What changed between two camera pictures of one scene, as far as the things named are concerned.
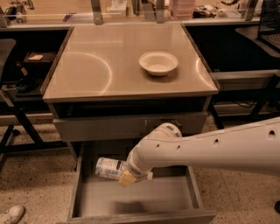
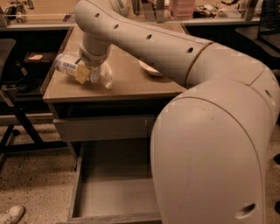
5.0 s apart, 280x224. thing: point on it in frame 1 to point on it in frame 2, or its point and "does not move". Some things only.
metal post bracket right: [160, 11] does not move
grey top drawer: [127, 128] does not move
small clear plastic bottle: [109, 168] to [68, 65]
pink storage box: [182, 10] does not move
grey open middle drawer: [171, 197] does not move
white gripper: [137, 172] to [94, 59]
